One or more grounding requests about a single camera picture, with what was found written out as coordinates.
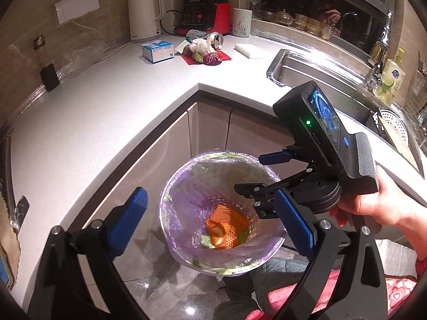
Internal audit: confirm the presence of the orange foam net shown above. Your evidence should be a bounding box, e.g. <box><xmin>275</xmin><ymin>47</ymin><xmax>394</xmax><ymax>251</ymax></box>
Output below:
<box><xmin>205</xmin><ymin>204</ymin><xmax>251</xmax><ymax>250</ymax></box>

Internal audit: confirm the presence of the purple onion half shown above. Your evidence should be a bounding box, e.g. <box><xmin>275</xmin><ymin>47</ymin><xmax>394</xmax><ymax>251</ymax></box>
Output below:
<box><xmin>203</xmin><ymin>52</ymin><xmax>222</xmax><ymax>66</ymax></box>

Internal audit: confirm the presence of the red snack wrapper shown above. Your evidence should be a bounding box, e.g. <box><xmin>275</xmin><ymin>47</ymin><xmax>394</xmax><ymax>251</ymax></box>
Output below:
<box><xmin>181</xmin><ymin>51</ymin><xmax>232</xmax><ymax>65</ymax></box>

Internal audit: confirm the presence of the white tissue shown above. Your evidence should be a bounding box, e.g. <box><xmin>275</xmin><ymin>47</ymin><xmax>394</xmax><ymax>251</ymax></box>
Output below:
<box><xmin>189</xmin><ymin>38</ymin><xmax>215</xmax><ymax>56</ymax></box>

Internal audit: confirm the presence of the blue white milk carton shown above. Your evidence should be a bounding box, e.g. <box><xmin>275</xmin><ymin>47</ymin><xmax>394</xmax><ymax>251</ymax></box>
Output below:
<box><xmin>142</xmin><ymin>40</ymin><xmax>175</xmax><ymax>64</ymax></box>

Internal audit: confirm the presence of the green kiwi fruit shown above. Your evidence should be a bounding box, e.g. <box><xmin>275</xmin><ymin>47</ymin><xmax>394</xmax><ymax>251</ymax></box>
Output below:
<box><xmin>192</xmin><ymin>51</ymin><xmax>204</xmax><ymax>64</ymax></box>

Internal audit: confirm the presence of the brown walnut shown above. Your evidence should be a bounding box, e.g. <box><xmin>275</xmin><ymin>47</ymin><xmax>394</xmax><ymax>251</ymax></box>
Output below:
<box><xmin>182</xmin><ymin>45</ymin><xmax>193</xmax><ymax>57</ymax></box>

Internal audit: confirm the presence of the person's right forearm red sleeve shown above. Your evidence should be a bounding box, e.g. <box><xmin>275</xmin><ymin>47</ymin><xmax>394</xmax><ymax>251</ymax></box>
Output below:
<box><xmin>398</xmin><ymin>206</ymin><xmax>427</xmax><ymax>281</ymax></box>

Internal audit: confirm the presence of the purple lined trash bin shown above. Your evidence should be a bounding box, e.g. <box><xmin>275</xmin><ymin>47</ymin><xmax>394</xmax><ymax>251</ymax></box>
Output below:
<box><xmin>159</xmin><ymin>150</ymin><xmax>286</xmax><ymax>277</ymax></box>

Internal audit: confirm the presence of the person's right hand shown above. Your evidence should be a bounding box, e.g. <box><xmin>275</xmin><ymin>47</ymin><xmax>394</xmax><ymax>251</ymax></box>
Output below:
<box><xmin>330</xmin><ymin>165</ymin><xmax>423</xmax><ymax>228</ymax></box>

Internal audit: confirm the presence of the metal strainer in sink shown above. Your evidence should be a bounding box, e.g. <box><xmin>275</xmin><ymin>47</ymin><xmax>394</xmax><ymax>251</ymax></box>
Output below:
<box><xmin>378</xmin><ymin>108</ymin><xmax>409</xmax><ymax>145</ymax></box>

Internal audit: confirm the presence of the green dish soap bottle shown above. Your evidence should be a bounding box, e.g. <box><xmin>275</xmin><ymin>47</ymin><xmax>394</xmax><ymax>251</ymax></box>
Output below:
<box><xmin>376</xmin><ymin>48</ymin><xmax>405</xmax><ymax>106</ymax></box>

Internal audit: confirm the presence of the white rectangular cutting block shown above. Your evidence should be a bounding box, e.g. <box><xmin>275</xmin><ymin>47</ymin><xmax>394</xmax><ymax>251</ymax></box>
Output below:
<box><xmin>235</xmin><ymin>43</ymin><xmax>259</xmax><ymax>59</ymax></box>

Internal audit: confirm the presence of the chrome sink faucet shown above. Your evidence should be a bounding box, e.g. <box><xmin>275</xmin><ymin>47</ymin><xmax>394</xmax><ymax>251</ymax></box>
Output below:
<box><xmin>363</xmin><ymin>9</ymin><xmax>394</xmax><ymax>93</ymax></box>

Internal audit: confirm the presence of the amber glass cups row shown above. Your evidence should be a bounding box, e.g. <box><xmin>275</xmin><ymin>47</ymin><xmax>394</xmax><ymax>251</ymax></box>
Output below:
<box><xmin>274</xmin><ymin>9</ymin><xmax>334</xmax><ymax>41</ymax></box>

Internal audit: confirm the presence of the white floral ceramic cup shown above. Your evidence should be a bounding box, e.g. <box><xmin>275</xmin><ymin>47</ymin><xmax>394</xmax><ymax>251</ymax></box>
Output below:
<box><xmin>232</xmin><ymin>8</ymin><xmax>252</xmax><ymax>38</ymax></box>

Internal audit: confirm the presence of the red black blender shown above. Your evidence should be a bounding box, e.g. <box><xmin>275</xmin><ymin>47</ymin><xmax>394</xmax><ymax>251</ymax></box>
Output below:
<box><xmin>175</xmin><ymin>0</ymin><xmax>231</xmax><ymax>35</ymax></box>

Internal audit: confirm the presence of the glass soy sauce bottle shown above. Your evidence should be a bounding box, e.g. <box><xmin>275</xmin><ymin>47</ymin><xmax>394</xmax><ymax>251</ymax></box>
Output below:
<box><xmin>33</xmin><ymin>35</ymin><xmax>60</xmax><ymax>93</ymax></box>

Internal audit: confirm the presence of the clear crumpled plastic bag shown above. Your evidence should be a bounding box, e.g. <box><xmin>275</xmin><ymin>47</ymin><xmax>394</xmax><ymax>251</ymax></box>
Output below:
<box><xmin>57</xmin><ymin>52</ymin><xmax>93</xmax><ymax>79</ymax></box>

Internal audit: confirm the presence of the white electric kettle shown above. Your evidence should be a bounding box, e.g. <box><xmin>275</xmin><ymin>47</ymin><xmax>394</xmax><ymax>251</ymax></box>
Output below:
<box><xmin>128</xmin><ymin>0</ymin><xmax>163</xmax><ymax>43</ymax></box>

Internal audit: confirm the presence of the black blender power cord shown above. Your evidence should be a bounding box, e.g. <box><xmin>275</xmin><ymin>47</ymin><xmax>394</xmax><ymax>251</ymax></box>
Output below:
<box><xmin>159</xmin><ymin>9</ymin><xmax>183</xmax><ymax>37</ymax></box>

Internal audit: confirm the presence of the white kettle power cord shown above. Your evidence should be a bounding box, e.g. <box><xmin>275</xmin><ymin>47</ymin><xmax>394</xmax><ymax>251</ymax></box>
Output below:
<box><xmin>71</xmin><ymin>18</ymin><xmax>133</xmax><ymax>66</ymax></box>

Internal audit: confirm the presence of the white wall socket cover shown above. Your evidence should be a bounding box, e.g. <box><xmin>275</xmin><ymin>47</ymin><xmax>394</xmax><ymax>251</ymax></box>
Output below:
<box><xmin>54</xmin><ymin>0</ymin><xmax>100</xmax><ymax>25</ymax></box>

